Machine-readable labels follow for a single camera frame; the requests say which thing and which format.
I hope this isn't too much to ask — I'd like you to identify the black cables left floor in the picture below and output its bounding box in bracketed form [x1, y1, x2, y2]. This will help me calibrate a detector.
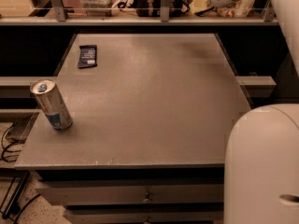
[0, 115, 41, 224]

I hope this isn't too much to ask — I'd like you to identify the printed plastic shopping bag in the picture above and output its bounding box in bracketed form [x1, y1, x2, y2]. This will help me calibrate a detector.
[217, 0, 255, 18]

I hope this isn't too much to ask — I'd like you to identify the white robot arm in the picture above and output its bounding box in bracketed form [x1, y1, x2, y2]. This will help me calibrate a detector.
[210, 0, 299, 224]

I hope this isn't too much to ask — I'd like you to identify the grey side bench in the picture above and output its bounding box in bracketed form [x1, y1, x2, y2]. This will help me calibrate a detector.
[0, 77, 56, 121]

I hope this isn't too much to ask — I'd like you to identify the grey drawer cabinet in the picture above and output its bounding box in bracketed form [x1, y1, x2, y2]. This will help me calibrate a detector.
[16, 34, 249, 224]

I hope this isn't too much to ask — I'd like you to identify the black backpack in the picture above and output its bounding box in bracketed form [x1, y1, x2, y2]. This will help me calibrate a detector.
[133, 0, 184, 17]

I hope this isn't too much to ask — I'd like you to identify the dark blue snack bar wrapper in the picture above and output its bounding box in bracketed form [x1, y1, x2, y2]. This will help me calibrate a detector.
[78, 45, 97, 69]

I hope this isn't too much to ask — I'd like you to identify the grey metal shelf rail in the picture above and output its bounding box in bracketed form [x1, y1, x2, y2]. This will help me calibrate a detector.
[0, 0, 278, 27]

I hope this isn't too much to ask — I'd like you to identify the silver blue energy drink can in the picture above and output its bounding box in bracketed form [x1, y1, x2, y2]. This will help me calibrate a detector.
[30, 78, 73, 131]

